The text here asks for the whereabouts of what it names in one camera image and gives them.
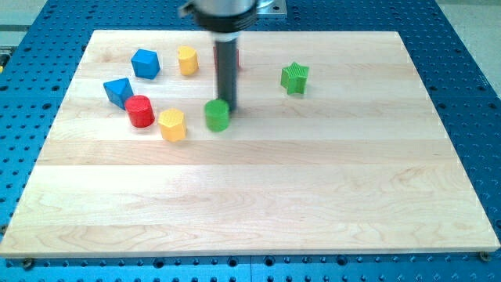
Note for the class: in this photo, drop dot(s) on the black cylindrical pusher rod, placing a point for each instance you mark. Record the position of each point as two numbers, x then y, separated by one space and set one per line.
226 62

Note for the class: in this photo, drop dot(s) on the blue cube block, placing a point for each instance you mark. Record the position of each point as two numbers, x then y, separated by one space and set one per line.
145 64

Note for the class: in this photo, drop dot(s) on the blue triangle block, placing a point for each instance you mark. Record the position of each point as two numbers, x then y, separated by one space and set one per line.
118 91

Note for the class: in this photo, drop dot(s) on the red block behind rod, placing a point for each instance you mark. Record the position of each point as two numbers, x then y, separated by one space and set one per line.
238 58

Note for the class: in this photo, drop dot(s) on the yellow rounded block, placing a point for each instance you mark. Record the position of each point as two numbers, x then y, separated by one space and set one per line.
187 60

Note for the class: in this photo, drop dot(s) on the green cylinder block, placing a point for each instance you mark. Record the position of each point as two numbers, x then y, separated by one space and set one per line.
217 115

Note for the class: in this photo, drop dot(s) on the silver metal mounting plate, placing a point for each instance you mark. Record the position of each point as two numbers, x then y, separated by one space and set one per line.
272 9

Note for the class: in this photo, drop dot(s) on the green star block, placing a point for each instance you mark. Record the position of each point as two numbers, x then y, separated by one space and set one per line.
294 78

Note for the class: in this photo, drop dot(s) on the yellow hexagon block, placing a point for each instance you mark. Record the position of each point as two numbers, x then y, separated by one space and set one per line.
172 125

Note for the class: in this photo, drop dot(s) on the red cylinder block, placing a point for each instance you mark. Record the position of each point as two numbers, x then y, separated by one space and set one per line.
140 111

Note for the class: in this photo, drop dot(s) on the light wooden board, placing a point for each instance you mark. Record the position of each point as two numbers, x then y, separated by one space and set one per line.
359 164

